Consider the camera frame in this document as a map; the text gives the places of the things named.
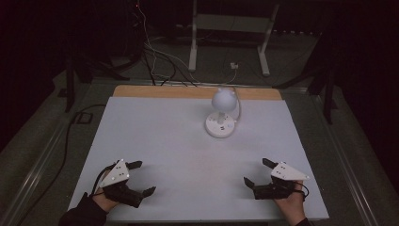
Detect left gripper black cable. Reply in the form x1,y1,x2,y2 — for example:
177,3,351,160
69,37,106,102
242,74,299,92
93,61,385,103
90,162,119,198

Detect person's left hand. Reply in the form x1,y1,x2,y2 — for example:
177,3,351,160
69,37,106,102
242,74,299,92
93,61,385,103
92,169,122,214

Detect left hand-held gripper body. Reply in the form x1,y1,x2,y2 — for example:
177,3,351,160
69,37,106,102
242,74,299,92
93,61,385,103
99,158,146,209

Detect black tripod stand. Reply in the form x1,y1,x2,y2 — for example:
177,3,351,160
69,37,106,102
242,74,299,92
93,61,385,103
272,31,339,125
63,51,132,114

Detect metal floor rail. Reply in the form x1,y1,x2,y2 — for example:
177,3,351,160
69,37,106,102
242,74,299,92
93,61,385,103
0,121,73,226
312,93,381,226

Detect black cable bundle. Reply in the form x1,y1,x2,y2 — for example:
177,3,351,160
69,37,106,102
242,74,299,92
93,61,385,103
141,46,198,88

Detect black square floor plate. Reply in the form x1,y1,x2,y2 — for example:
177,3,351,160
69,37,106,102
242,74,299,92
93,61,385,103
72,111,94,125

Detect white table mat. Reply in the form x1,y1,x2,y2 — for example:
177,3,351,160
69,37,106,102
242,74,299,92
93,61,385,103
67,95,330,222

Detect black floor cable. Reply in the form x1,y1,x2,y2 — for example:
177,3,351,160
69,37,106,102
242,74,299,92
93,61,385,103
17,104,107,226

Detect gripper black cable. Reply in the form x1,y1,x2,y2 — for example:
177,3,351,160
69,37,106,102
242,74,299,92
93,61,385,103
295,181,311,201
90,162,119,198

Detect white metal stand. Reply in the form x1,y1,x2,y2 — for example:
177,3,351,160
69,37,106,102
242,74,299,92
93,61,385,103
187,0,281,77

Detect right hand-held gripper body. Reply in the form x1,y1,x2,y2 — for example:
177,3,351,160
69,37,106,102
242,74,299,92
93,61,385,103
252,161,311,201

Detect person's right hand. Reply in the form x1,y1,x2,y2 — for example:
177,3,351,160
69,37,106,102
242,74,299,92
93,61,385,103
274,180,308,226

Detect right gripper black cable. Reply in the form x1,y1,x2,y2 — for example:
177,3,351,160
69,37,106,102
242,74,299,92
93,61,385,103
295,181,311,201

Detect white round desk lamp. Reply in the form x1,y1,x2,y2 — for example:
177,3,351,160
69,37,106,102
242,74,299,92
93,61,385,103
204,87,238,139

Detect thin white cable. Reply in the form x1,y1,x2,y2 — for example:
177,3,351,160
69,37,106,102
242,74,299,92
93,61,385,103
136,0,201,87

